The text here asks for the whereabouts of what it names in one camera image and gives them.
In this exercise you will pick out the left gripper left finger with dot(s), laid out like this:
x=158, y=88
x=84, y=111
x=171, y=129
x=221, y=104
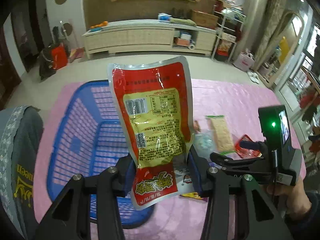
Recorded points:
x=69, y=214

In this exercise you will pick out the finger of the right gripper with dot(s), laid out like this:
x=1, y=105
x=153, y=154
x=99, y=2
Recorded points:
x=239, y=165
x=256, y=146

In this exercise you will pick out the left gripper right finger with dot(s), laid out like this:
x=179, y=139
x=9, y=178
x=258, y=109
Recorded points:
x=236, y=194

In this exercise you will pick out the small red snack pouch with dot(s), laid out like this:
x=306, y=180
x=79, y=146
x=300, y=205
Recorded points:
x=246, y=153

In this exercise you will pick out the green-edged cracker pack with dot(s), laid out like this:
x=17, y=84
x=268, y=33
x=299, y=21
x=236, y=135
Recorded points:
x=220, y=133

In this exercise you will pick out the clear bag of candies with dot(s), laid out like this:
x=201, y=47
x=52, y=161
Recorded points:
x=204, y=145

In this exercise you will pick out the blue plastic basket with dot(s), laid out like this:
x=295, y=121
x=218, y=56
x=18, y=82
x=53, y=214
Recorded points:
x=89, y=139

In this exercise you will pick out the large red yellow snack pouch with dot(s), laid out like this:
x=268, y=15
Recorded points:
x=155, y=129

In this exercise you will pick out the orange snack bar wrapper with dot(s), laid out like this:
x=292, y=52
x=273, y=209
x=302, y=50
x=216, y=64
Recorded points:
x=197, y=127

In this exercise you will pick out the person's right hand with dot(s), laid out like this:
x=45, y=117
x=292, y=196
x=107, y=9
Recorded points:
x=298, y=203

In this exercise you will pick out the purple yellow snack packet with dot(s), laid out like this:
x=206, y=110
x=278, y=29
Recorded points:
x=194, y=195

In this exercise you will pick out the white slippers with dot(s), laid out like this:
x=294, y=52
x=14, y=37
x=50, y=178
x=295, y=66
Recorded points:
x=253, y=77

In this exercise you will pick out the pink tote bag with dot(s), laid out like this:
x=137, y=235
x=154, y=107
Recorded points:
x=244, y=61

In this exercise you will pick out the arched standing mirror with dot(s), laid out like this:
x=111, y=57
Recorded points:
x=281, y=48

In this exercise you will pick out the white metal shelf rack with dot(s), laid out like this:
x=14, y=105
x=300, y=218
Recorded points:
x=230, y=23

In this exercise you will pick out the cream tv cabinet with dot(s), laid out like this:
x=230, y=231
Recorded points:
x=149, y=35

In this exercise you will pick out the cardboard box on cabinet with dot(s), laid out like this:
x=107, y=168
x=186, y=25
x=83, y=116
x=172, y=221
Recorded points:
x=205, y=20

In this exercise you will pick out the green folded cloth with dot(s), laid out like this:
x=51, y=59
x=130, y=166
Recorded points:
x=182, y=21

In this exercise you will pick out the silver standing air conditioner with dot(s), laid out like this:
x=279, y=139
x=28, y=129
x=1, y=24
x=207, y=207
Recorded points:
x=254, y=11

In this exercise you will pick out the patterned curtain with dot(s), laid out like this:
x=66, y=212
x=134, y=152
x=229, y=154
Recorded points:
x=274, y=15

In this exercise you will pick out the black bag on floor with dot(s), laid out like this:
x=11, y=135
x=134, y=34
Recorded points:
x=46, y=69

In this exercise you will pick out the tissue box on cabinet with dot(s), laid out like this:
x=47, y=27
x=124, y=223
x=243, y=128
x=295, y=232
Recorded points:
x=163, y=17

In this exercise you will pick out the red bag on floor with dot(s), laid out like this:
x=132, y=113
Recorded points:
x=59, y=57

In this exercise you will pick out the broom and dustpan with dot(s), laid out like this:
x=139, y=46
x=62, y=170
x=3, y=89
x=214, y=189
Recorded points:
x=70, y=42

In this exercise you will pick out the oranges on blue plate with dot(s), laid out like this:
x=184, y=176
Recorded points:
x=99, y=26

